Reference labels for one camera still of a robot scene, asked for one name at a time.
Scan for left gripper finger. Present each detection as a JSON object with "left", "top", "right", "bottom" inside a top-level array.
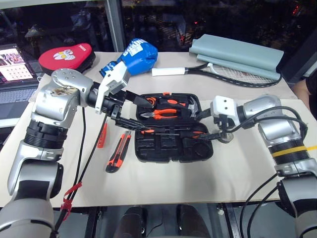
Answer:
[
  {"left": 115, "top": 118, "right": 153, "bottom": 132},
  {"left": 124, "top": 91, "right": 156, "bottom": 108}
]

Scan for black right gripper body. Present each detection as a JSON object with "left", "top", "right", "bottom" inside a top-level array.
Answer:
[{"left": 213, "top": 116, "right": 236, "bottom": 145}]

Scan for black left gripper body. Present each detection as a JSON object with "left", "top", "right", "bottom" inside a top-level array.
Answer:
[{"left": 103, "top": 95, "right": 127, "bottom": 121}]

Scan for orange black utility knife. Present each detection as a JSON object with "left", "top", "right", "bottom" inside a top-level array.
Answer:
[{"left": 106, "top": 131, "right": 132, "bottom": 174}]

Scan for small red plastic tool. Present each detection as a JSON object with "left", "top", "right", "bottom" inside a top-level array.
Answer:
[{"left": 97, "top": 122, "right": 108, "bottom": 149}]

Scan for black plastic tool case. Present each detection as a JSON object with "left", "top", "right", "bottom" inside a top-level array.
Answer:
[{"left": 133, "top": 92, "right": 215, "bottom": 164}]

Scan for hammer with silver head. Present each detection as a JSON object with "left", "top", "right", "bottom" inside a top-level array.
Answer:
[{"left": 187, "top": 100, "right": 202, "bottom": 117}]

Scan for black orange screwdriver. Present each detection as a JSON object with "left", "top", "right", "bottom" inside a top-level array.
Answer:
[
  {"left": 140, "top": 126, "right": 196, "bottom": 135},
  {"left": 153, "top": 130, "right": 211, "bottom": 140}
]

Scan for black white tennis racket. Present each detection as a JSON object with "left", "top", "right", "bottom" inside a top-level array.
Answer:
[{"left": 151, "top": 62, "right": 282, "bottom": 89}]

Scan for blue boxing glove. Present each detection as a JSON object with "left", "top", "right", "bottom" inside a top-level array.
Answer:
[{"left": 99, "top": 37, "right": 159, "bottom": 78}]

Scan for red boxing punch mitt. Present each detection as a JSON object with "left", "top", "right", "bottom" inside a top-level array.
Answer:
[{"left": 38, "top": 43, "right": 96, "bottom": 75}]

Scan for grey folded mat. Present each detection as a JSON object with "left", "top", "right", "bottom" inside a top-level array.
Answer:
[{"left": 188, "top": 34, "right": 284, "bottom": 80}]

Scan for person in dark clothing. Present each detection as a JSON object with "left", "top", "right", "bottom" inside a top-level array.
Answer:
[{"left": 293, "top": 71, "right": 317, "bottom": 110}]

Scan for dark rounded shape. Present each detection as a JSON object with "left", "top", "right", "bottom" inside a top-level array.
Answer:
[
  {"left": 177, "top": 204, "right": 211, "bottom": 238},
  {"left": 118, "top": 205, "right": 149, "bottom": 238}
]

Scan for open grey laptop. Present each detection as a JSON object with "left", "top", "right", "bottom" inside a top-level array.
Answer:
[{"left": 0, "top": 44, "right": 40, "bottom": 124}]

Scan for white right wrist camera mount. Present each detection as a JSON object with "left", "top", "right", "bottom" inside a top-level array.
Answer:
[{"left": 210, "top": 96, "right": 238, "bottom": 119}]

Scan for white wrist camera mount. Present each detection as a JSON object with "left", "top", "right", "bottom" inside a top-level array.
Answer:
[
  {"left": 95, "top": 61, "right": 131, "bottom": 115},
  {"left": 210, "top": 96, "right": 238, "bottom": 119}
]

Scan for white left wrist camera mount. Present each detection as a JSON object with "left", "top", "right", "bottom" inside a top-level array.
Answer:
[{"left": 95, "top": 61, "right": 131, "bottom": 115}]

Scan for orange handled pliers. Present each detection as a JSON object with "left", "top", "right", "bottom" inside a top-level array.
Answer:
[{"left": 140, "top": 108, "right": 178, "bottom": 120}]

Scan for black orange handled tool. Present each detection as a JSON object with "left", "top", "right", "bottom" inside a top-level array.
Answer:
[{"left": 158, "top": 98, "right": 187, "bottom": 107}]

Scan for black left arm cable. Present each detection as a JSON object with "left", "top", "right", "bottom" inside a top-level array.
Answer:
[{"left": 53, "top": 106, "right": 109, "bottom": 234}]

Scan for grey window frame post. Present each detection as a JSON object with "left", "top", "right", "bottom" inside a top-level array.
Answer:
[{"left": 105, "top": 0, "right": 126, "bottom": 53}]

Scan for red tie on cable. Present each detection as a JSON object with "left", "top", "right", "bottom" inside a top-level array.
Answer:
[{"left": 60, "top": 181, "right": 83, "bottom": 215}]

